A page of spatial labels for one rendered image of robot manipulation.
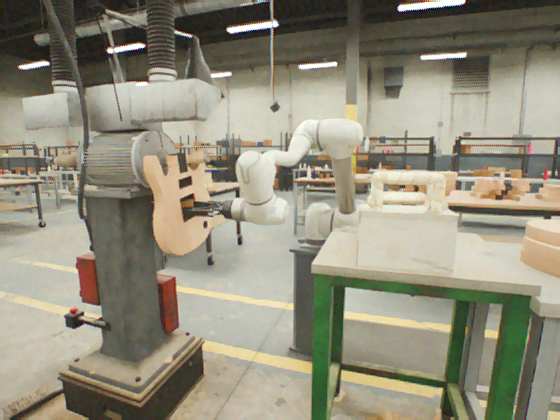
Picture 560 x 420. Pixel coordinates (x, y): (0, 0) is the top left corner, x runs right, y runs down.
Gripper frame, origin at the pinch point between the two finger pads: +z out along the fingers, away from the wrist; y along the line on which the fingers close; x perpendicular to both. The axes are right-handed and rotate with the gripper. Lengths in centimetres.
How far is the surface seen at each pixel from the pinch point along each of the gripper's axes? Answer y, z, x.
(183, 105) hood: -4.6, -6.3, 39.2
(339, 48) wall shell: 1155, 77, 280
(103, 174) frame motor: -3.2, 40.1, 14.1
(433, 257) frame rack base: -14, -88, -7
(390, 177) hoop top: -11, -76, 15
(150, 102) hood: -4.3, 8.1, 41.4
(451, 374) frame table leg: 25, -110, -84
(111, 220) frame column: -5.3, 38.7, -6.1
